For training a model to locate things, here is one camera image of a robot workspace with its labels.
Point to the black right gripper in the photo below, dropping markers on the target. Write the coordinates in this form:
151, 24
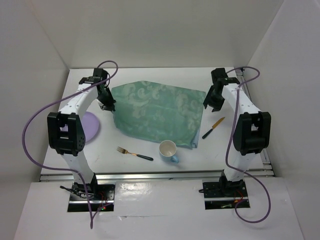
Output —
217, 106

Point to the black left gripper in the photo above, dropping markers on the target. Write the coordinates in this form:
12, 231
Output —
109, 105

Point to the green satin placemat cloth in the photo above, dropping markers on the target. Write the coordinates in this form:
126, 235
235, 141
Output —
157, 112

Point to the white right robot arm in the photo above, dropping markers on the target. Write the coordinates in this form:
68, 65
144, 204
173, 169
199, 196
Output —
231, 176

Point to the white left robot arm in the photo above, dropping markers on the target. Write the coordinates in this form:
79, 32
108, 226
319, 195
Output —
65, 130

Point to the purple plate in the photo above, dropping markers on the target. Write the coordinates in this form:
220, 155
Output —
90, 125

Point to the light blue mug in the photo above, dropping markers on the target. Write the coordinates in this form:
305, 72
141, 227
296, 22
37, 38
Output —
168, 152

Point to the gold knife green handle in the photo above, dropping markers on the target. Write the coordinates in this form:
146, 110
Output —
213, 127

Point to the gold fork green handle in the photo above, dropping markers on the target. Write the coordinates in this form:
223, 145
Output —
126, 152

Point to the aluminium right rail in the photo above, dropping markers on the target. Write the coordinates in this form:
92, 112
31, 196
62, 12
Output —
252, 129

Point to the aluminium rail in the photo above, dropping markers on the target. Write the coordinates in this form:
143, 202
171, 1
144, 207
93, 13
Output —
137, 176
252, 129

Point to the aluminium front rail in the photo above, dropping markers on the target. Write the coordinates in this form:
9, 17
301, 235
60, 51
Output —
137, 176

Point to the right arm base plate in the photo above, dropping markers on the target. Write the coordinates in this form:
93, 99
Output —
217, 199

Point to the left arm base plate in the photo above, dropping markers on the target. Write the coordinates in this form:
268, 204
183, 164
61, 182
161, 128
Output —
104, 199

